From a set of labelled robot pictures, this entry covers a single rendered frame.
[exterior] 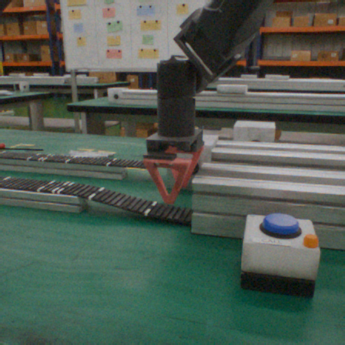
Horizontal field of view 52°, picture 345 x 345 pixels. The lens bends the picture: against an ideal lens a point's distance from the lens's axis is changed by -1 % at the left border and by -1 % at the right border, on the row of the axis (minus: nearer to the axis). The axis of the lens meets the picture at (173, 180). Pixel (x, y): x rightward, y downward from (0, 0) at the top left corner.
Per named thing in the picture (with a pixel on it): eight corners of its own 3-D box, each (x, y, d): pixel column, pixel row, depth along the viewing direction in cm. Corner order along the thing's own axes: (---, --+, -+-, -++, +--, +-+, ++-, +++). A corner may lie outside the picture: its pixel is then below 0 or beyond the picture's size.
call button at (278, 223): (261, 240, 40) (262, 224, 39) (262, 225, 43) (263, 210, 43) (299, 244, 39) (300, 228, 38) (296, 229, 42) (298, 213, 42)
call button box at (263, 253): (239, 289, 40) (242, 239, 38) (244, 248, 49) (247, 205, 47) (313, 299, 38) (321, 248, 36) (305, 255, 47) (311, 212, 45)
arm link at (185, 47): (199, 4, 46) (241, 55, 46) (216, 15, 56) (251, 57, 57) (138, 68, 51) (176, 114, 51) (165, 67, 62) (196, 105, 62)
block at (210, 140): (162, 192, 70) (162, 145, 67) (177, 174, 82) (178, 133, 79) (208, 195, 68) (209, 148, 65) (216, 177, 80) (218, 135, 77)
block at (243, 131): (230, 165, 89) (232, 127, 86) (235, 154, 99) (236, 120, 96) (272, 168, 87) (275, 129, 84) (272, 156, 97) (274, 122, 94)
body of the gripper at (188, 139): (202, 140, 59) (204, 94, 56) (189, 155, 49) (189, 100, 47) (165, 138, 60) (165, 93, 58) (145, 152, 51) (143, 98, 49)
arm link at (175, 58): (150, 55, 49) (190, 54, 47) (166, 55, 55) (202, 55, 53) (151, 105, 51) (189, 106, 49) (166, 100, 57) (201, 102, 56)
